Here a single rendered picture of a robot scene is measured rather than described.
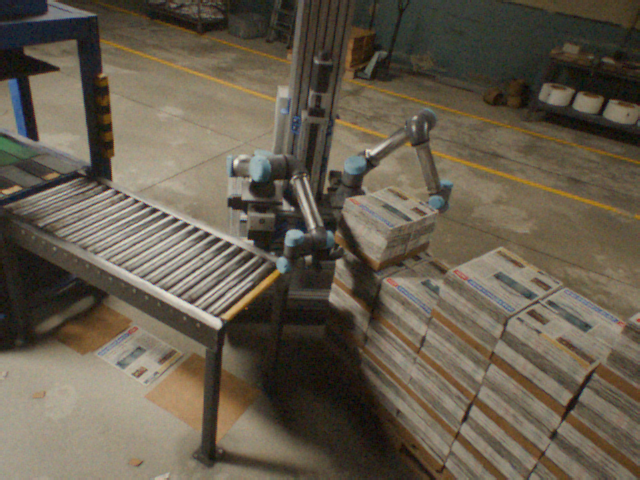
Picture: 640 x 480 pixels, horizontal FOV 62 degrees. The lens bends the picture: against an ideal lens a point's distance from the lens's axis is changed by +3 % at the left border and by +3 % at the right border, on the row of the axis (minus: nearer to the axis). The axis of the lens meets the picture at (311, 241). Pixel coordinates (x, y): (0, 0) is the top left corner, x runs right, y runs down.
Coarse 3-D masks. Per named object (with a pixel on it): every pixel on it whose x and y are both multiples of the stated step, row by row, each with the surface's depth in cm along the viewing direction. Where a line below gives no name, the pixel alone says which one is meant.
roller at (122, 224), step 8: (152, 208) 260; (136, 216) 252; (144, 216) 255; (112, 224) 243; (120, 224) 244; (128, 224) 247; (96, 232) 236; (104, 232) 237; (112, 232) 240; (80, 240) 230; (88, 240) 231; (96, 240) 233
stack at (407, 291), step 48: (336, 288) 260; (384, 288) 232; (432, 288) 231; (336, 336) 272; (384, 336) 239; (432, 336) 216; (336, 384) 282; (384, 384) 250; (432, 384) 222; (480, 384) 203; (384, 432) 258; (432, 432) 230; (480, 432) 209; (528, 432) 190
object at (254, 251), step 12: (96, 180) 275; (108, 180) 276; (120, 192) 269; (132, 192) 269; (156, 204) 263; (168, 216) 258; (180, 216) 257; (204, 228) 251; (228, 240) 245; (240, 240) 246; (252, 252) 240; (264, 252) 241; (276, 264) 235; (288, 276) 236
